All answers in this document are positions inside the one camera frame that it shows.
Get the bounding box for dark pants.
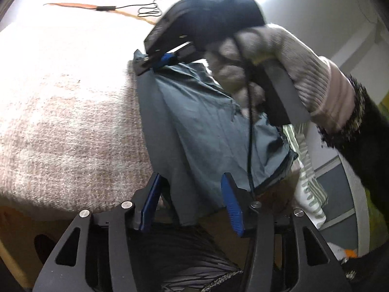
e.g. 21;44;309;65
134;50;300;227

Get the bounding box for person's striped clothing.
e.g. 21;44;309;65
128;223;244;292

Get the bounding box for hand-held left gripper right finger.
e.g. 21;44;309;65
220;172;353;292

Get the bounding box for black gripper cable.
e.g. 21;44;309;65
234;36;257;195

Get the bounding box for person's right hand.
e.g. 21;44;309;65
203;23;356;134

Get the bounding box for green striped white cloth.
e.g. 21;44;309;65
281;123;329;228

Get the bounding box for black cable with inline controller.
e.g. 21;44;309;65
94;0;180;17

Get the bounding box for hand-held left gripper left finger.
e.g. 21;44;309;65
32;172;171;292

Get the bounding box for person's right forearm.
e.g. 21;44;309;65
316;73;389;219

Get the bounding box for orange wooden bed frame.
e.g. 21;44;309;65
43;2;159;26

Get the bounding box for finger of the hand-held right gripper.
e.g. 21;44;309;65
175;42;207;64
134;50;177;76

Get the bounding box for beige plaid blanket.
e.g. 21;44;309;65
0;0;183;219

